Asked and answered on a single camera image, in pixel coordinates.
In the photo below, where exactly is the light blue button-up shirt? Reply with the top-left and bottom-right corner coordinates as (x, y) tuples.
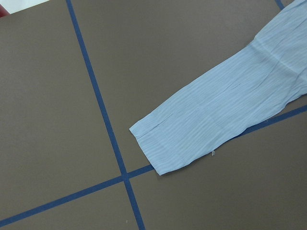
(130, 0), (307, 175)

